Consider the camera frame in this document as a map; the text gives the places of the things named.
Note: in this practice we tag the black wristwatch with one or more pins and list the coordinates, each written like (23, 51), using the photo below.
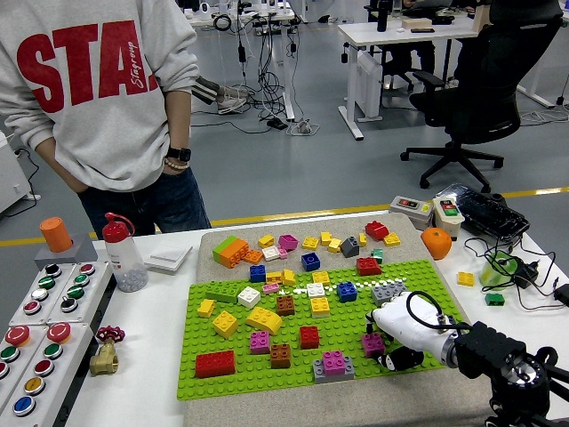
(180, 154)

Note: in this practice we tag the black plug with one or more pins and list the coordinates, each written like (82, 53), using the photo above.
(563, 294)

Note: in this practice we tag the yellow curved toy brick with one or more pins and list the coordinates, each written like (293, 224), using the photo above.
(264, 319)

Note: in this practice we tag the standing person's left forearm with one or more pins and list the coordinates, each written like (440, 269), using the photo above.
(178, 120)

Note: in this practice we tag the yellow narrow toy brick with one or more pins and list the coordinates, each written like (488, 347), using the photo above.
(362, 239)
(205, 308)

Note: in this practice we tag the red square toy brick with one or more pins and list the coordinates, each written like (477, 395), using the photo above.
(368, 266)
(309, 337)

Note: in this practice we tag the orange small toy brick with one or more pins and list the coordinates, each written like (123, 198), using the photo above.
(253, 256)

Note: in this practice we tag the black clear plastic tray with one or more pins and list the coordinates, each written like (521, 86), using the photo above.
(489, 215)

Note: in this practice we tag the person behind desk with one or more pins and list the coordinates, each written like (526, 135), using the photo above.
(422, 55)

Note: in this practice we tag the magenta square toy brick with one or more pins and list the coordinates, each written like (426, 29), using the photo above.
(334, 362)
(371, 347)
(260, 342)

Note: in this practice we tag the green small toy brick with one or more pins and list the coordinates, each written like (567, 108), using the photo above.
(494, 299)
(377, 255)

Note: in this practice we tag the seated person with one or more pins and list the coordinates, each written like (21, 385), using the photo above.
(229, 100)

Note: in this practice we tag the blue square toy brick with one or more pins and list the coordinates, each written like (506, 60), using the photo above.
(347, 292)
(310, 261)
(257, 273)

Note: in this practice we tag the grey four-button control box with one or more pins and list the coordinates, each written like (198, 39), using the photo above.
(20, 316)

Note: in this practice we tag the black power strip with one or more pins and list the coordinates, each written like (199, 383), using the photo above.
(277, 124)

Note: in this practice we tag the white start-stop switch box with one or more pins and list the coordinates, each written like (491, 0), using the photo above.
(446, 222)

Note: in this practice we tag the grey-brown cushion mat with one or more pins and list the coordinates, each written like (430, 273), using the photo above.
(400, 400)

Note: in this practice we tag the clear bottle red cap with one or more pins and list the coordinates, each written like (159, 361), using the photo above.
(126, 262)

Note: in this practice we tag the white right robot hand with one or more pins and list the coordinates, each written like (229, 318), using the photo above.
(409, 324)

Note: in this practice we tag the yellow square toy brick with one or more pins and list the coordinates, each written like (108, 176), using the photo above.
(273, 277)
(391, 239)
(224, 323)
(310, 242)
(288, 277)
(326, 238)
(334, 245)
(319, 307)
(266, 240)
(466, 278)
(320, 278)

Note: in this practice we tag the magenta upturned toy brick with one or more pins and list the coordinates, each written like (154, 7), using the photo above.
(288, 241)

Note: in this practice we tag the white cabinet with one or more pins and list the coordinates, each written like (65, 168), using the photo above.
(11, 178)

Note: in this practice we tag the red sloped toy brick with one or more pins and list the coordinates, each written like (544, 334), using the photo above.
(376, 230)

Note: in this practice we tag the grey arch toy brick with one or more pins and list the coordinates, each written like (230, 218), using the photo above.
(318, 371)

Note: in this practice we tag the orange cylinder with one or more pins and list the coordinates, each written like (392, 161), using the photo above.
(55, 233)

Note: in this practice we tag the light wooden board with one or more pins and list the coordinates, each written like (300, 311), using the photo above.
(480, 18)

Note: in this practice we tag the light wooden box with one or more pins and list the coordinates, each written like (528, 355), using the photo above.
(416, 23)

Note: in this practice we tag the standing person's right forearm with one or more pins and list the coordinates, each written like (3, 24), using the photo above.
(44, 155)

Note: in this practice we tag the green tape roll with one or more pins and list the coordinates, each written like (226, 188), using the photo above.
(493, 276)

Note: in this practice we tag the white wall switch plate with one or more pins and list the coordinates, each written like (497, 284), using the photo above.
(166, 260)

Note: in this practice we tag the white square toy brick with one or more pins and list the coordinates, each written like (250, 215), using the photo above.
(316, 290)
(269, 253)
(248, 297)

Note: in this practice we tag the lime long toy brick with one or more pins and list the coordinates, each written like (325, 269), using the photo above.
(221, 247)
(222, 292)

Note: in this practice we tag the black bottle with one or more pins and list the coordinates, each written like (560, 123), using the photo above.
(382, 18)

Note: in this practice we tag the grey emergency-stop five-button box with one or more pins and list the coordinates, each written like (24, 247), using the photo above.
(71, 360)

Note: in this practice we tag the green studded baseplate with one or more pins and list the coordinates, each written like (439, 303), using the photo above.
(249, 382)

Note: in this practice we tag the brass valve red handwheel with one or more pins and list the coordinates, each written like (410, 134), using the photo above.
(104, 360)

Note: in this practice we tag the grey start-stop switch box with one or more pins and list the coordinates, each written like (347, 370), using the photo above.
(409, 214)

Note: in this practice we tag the white computer case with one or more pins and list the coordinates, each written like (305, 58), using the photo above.
(369, 84)

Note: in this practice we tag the black phone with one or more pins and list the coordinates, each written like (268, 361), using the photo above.
(422, 30)

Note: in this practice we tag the orange fruit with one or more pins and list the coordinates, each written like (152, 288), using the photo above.
(435, 244)

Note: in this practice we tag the brown square toy brick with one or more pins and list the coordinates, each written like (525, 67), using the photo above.
(280, 356)
(285, 305)

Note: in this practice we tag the black office chair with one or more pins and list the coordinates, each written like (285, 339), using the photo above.
(489, 89)

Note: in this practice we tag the grey key-switch control box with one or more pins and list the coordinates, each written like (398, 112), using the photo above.
(95, 289)

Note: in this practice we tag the orange long toy brick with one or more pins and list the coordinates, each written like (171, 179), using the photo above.
(235, 254)

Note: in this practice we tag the grey block holder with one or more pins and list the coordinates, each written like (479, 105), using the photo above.
(82, 253)

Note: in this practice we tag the pink flat toy brick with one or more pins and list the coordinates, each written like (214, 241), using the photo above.
(270, 288)

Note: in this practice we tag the grey emergency-stop control box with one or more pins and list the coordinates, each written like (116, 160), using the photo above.
(31, 356)

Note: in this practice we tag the red long toy brick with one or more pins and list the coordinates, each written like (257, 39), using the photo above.
(215, 364)

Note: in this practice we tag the standing person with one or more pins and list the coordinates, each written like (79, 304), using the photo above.
(98, 124)

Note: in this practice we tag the grey long toy brick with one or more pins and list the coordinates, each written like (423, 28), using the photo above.
(384, 291)

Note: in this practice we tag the pink small toy brick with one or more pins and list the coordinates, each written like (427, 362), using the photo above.
(282, 253)

